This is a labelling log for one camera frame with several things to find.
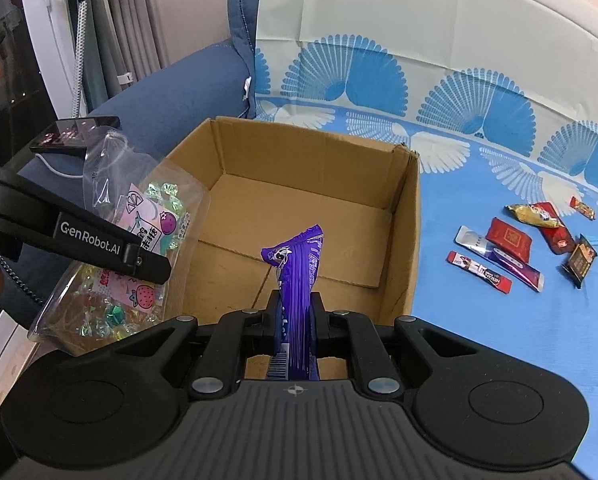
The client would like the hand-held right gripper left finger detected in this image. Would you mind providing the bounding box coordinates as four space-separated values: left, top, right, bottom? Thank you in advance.
112 290 286 397

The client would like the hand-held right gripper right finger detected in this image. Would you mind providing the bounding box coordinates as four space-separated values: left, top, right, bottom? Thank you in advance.
310 291 482 397

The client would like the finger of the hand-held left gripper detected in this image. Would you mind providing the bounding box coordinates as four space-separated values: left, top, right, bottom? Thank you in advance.
123 239 173 284

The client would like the purple snack packet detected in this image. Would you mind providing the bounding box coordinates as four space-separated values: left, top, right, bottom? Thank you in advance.
260 224 326 381

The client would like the clear bag of candies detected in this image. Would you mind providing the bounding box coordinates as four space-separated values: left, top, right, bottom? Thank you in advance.
28 130 212 358

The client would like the brown cardboard box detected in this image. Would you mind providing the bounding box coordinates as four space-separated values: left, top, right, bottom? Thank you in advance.
161 116 422 381

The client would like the red square packet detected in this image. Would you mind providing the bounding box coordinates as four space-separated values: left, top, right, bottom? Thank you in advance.
485 217 533 264

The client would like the red snack bag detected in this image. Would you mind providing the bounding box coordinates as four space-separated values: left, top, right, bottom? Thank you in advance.
531 201 576 254

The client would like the brown snack packet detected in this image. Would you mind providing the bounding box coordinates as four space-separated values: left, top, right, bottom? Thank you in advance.
561 234 598 289

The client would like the black smartphone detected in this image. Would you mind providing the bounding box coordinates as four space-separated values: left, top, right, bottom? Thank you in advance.
29 116 121 155

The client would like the dark glass door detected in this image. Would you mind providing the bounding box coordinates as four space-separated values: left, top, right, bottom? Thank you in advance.
0 0 55 166

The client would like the blue fan-print sheet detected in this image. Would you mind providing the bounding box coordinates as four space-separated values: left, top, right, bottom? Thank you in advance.
251 0 598 411

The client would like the garment steamer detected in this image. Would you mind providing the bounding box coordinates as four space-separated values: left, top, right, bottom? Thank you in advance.
66 0 92 118

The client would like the red stick packet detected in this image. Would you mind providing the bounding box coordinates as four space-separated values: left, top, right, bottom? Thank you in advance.
446 251 513 293

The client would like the blue sofa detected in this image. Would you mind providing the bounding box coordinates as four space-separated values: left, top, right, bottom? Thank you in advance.
0 37 252 311

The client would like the white and purple stick packet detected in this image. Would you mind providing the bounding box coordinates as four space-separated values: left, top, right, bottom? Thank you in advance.
454 225 544 292

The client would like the grey curtain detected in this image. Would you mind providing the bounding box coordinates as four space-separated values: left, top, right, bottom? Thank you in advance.
86 0 170 96

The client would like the gold wrapped candy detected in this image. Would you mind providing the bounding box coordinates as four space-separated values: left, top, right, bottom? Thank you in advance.
505 203 562 228

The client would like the blue denim cushion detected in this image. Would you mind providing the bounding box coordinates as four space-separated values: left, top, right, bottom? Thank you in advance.
226 0 267 121

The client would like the small red candy bar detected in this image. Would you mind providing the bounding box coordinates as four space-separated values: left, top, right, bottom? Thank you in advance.
570 196 596 221

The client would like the white charging cable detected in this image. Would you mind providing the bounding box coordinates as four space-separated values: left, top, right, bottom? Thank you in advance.
34 152 87 181

